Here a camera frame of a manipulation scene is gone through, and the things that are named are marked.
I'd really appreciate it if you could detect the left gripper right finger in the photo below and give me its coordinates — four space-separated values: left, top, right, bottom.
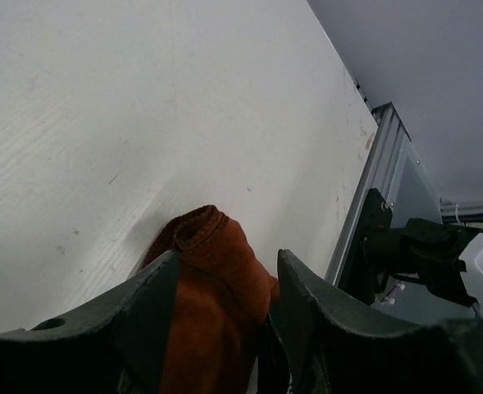
277 250 483 393

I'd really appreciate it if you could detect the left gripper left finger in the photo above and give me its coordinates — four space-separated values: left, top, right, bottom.
0 252 180 393

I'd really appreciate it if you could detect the rust orange towel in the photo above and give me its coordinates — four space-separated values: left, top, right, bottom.
142 205 280 393

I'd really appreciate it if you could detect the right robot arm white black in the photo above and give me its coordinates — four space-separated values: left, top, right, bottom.
355 218 483 312

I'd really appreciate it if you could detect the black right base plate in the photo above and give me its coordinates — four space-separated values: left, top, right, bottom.
337 188 393 305

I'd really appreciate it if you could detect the aluminium mounting rail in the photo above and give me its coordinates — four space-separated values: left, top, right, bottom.
325 103 407 286

